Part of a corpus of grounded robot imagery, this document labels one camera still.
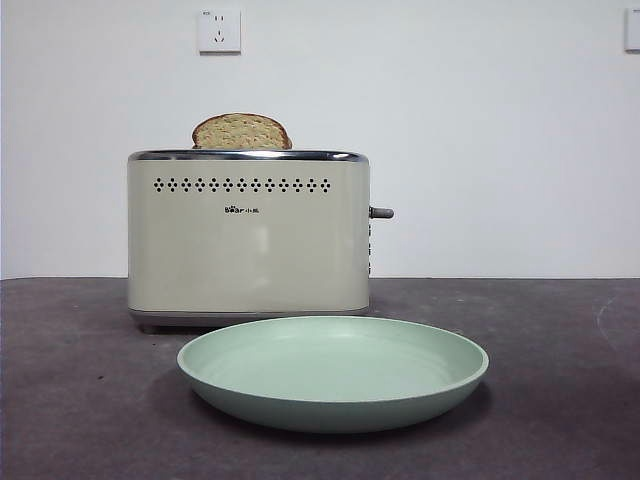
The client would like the large brown bread slice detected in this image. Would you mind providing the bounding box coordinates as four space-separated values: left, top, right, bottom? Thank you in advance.
190 113 293 150

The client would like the pale green round plate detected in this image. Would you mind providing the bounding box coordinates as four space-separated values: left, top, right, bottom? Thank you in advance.
175 314 491 434

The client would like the cream two-slot toaster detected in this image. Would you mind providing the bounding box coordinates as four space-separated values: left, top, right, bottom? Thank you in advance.
126 148 372 335

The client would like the white wall power socket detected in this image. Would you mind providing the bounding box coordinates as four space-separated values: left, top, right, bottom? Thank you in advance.
198 8 242 55

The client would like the white wall switch plate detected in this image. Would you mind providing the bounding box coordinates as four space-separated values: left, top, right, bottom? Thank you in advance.
624 8 640 53

